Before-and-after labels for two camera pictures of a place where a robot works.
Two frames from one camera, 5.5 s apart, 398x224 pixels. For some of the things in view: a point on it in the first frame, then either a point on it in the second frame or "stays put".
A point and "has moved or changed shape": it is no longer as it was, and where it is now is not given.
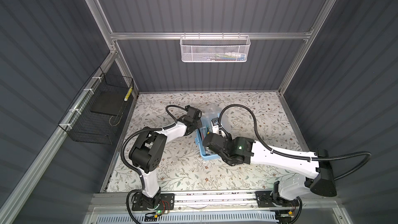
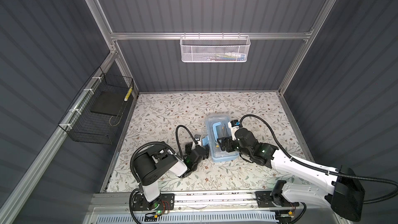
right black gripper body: (224, 158) → (243, 151)
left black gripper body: (198, 124) → (187, 149)
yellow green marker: (128, 94) stays put
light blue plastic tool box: (208, 112) has moved or changed shape
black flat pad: (110, 102) stays put
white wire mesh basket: (214, 49) stays put
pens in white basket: (227, 56) stays put
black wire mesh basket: (96, 115) stays put
